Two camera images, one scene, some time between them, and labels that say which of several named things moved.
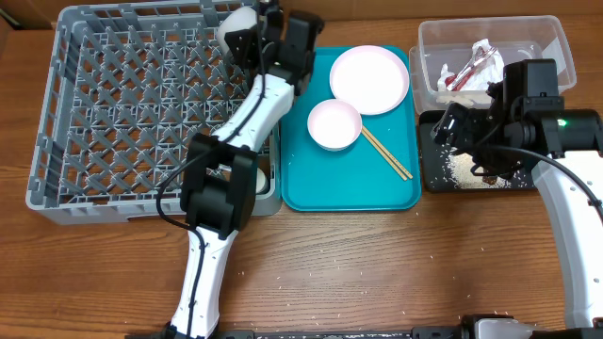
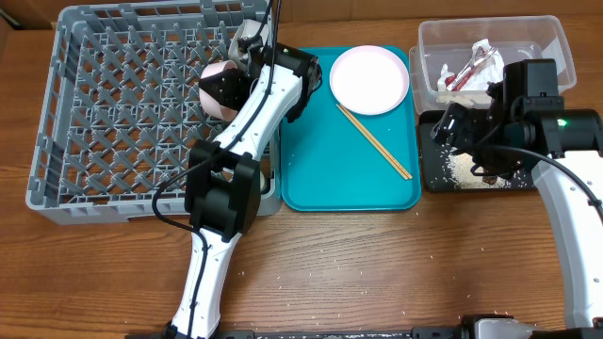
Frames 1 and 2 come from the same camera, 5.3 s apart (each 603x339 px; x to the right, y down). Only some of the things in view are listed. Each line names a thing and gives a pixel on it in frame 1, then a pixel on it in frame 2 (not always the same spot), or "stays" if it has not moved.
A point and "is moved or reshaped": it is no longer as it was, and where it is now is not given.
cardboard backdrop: x=47 y=13 stays
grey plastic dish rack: x=125 y=88 stays
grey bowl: x=237 y=19 is moved or reshaped
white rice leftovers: x=459 y=164 stays
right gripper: x=454 y=124 stays
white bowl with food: x=334 y=125 to x=211 y=105
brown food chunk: x=492 y=180 stays
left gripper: x=251 y=47 to x=235 y=80
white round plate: x=372 y=77 stays
